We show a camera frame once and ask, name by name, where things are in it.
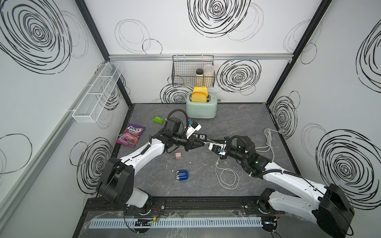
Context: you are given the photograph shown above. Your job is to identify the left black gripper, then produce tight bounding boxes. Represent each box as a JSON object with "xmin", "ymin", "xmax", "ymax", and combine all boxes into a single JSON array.
[{"xmin": 172, "ymin": 134, "xmax": 203, "ymax": 152}]

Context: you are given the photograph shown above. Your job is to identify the black power strip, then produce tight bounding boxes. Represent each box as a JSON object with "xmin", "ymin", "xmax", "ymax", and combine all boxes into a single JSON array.
[{"xmin": 193, "ymin": 133, "xmax": 207, "ymax": 142}]

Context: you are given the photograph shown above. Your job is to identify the pink usb charger adapter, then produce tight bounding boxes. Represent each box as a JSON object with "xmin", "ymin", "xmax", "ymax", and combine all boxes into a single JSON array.
[{"xmin": 174, "ymin": 152, "xmax": 182, "ymax": 160}]

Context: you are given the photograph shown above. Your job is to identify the white usb cable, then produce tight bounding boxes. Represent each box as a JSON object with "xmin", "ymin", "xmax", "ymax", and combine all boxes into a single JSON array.
[{"xmin": 208, "ymin": 139, "xmax": 240, "ymax": 190}]

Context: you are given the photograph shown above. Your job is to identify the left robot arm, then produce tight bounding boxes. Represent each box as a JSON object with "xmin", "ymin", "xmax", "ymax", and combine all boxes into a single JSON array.
[{"xmin": 96, "ymin": 109, "xmax": 205, "ymax": 210}]

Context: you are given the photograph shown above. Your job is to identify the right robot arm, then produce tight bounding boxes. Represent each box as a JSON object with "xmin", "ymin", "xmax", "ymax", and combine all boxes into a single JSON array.
[{"xmin": 208, "ymin": 136, "xmax": 355, "ymax": 238}]

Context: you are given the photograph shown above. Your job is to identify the mint green toaster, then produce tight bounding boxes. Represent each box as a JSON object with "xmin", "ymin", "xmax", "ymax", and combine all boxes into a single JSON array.
[{"xmin": 186, "ymin": 90, "xmax": 218, "ymax": 119}]

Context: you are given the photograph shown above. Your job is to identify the green candy packet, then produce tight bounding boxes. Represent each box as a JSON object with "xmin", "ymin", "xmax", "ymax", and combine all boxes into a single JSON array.
[{"xmin": 152, "ymin": 116, "xmax": 165, "ymax": 125}]

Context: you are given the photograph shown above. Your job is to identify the yellow sponge toast front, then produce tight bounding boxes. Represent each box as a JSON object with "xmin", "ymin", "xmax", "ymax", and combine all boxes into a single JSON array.
[{"xmin": 190, "ymin": 91, "xmax": 208, "ymax": 103}]

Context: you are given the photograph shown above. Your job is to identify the yellow sponge toast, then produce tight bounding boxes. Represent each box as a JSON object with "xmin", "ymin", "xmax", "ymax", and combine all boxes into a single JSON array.
[
  {"xmin": 193, "ymin": 87, "xmax": 208, "ymax": 93},
  {"xmin": 190, "ymin": 91, "xmax": 208, "ymax": 103}
]

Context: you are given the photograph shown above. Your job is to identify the yellow sponge toast back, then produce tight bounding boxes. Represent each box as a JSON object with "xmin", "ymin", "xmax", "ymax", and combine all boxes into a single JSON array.
[{"xmin": 193, "ymin": 87, "xmax": 208, "ymax": 93}]

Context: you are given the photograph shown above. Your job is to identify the purple candy bag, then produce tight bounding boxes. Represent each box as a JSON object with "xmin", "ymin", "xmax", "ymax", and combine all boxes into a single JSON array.
[{"xmin": 116, "ymin": 123, "xmax": 146, "ymax": 147}]

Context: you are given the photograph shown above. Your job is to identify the black lid spice jar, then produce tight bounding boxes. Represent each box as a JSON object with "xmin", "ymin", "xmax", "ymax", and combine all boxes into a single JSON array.
[{"xmin": 196, "ymin": 68, "xmax": 204, "ymax": 87}]

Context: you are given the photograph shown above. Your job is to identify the white lid plastic jar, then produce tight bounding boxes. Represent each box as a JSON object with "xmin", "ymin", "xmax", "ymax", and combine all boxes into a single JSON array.
[{"xmin": 203, "ymin": 64, "xmax": 215, "ymax": 87}]

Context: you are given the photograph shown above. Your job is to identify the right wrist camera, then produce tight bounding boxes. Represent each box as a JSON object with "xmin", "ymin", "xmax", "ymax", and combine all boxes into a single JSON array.
[{"xmin": 208, "ymin": 142, "xmax": 226, "ymax": 156}]

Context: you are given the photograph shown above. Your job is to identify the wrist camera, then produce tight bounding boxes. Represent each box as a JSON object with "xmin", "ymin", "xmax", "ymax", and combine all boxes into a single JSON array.
[
  {"xmin": 208, "ymin": 142, "xmax": 226, "ymax": 156},
  {"xmin": 186, "ymin": 121, "xmax": 201, "ymax": 139}
]

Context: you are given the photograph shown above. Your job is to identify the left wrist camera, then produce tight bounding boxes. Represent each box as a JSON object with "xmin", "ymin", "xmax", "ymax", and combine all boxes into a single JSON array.
[{"xmin": 186, "ymin": 121, "xmax": 201, "ymax": 139}]

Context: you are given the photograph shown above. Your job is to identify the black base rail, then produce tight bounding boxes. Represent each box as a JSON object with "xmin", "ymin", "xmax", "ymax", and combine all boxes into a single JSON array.
[{"xmin": 84, "ymin": 195, "xmax": 323, "ymax": 216}]

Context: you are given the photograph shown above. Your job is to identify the black wire basket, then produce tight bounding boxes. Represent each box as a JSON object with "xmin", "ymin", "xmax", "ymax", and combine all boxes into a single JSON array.
[{"xmin": 171, "ymin": 55, "xmax": 216, "ymax": 88}]

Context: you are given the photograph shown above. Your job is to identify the grey slotted cable duct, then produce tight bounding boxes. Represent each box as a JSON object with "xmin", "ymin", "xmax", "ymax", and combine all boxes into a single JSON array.
[{"xmin": 88, "ymin": 217, "xmax": 263, "ymax": 229}]

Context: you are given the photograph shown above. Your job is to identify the white wire shelf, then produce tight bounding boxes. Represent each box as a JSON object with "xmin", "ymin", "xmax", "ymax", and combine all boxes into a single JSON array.
[{"xmin": 72, "ymin": 62, "xmax": 123, "ymax": 123}]

